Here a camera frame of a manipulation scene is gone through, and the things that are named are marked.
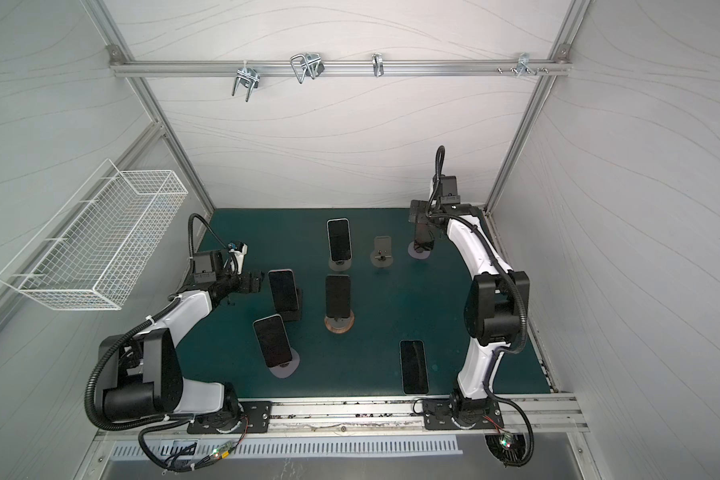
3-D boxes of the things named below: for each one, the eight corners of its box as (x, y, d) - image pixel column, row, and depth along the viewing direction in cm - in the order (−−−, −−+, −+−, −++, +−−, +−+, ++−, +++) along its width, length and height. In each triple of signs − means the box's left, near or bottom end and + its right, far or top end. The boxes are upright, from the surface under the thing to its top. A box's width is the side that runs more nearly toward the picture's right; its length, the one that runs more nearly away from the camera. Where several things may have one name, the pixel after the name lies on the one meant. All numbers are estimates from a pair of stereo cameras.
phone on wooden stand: (330, 324, 91) (323, 298, 78) (331, 302, 96) (326, 274, 83) (351, 324, 91) (348, 298, 78) (351, 302, 96) (349, 274, 83)
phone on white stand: (330, 265, 105) (325, 236, 93) (332, 247, 111) (328, 217, 98) (351, 265, 105) (349, 236, 93) (352, 247, 111) (350, 217, 98)
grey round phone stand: (370, 267, 105) (370, 249, 97) (370, 254, 109) (370, 235, 101) (390, 267, 106) (392, 249, 97) (389, 254, 109) (391, 235, 101)
